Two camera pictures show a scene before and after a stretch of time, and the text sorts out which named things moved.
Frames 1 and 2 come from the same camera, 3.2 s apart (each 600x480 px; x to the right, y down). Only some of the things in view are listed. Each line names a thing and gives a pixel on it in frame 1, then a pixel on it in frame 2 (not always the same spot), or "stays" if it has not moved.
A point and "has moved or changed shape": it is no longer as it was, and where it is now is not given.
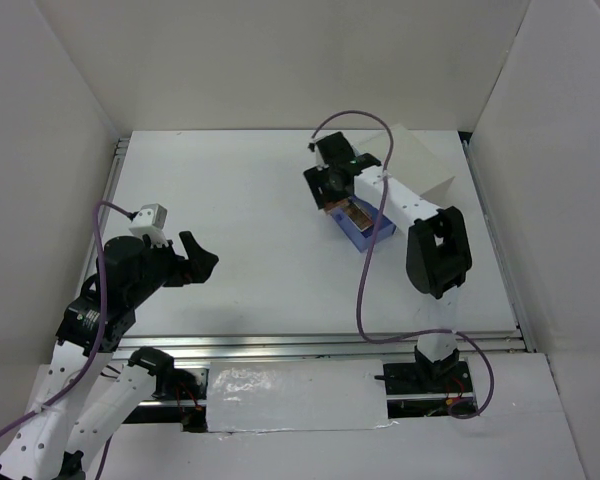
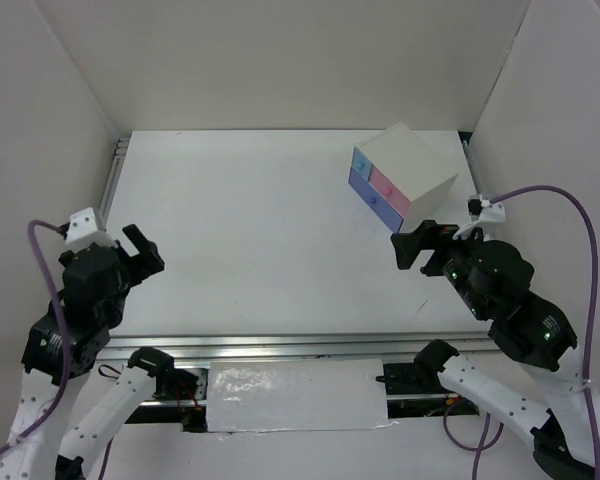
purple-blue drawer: (363, 239) has moved or changed shape
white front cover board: (295, 395) stays
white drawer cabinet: (411, 164) stays
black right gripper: (314, 179) → (408, 244)
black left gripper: (203, 261) → (149, 261)
